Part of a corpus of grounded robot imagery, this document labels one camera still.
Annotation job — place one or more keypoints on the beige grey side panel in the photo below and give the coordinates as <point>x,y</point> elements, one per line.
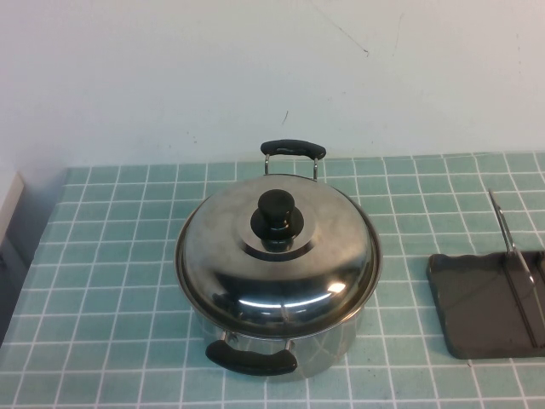
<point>12,204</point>

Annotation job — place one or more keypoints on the stainless steel lid black knob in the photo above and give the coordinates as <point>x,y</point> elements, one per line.
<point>221,238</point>

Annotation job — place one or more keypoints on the teal grid tablecloth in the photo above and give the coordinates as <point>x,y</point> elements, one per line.
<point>106,255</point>

